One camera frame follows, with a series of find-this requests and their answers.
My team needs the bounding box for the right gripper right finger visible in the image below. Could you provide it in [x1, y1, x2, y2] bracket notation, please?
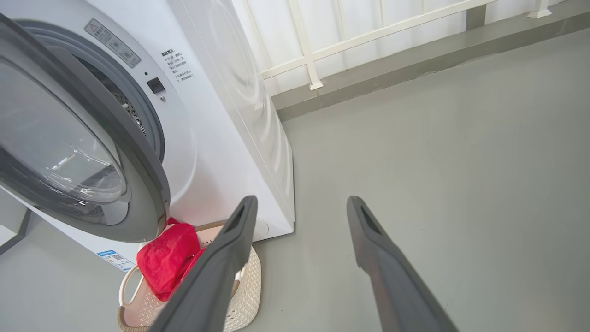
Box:
[347, 196, 459, 332]

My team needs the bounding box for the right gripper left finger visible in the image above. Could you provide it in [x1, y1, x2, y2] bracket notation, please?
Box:
[150, 195, 259, 332]

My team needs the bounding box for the red garment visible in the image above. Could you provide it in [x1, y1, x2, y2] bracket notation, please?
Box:
[177, 248, 208, 287]
[136, 218, 203, 302]

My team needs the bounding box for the dark grey glass washer door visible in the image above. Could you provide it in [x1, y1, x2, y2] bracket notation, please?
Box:
[0, 13, 171, 243]

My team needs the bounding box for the cream plastic laundry basket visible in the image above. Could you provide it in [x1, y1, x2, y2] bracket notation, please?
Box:
[117, 220, 262, 332]

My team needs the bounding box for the white front-load washing machine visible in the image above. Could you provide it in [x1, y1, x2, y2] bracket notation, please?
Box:
[0, 0, 295, 273]

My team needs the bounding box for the blue white energy label sticker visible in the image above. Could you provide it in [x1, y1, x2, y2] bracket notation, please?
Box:
[97, 249, 137, 272]

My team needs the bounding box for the white metal railing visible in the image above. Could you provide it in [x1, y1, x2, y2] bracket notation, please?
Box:
[230, 0, 554, 91]

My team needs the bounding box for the grey warning sticker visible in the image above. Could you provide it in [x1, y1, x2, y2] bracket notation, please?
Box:
[84, 18, 142, 69]

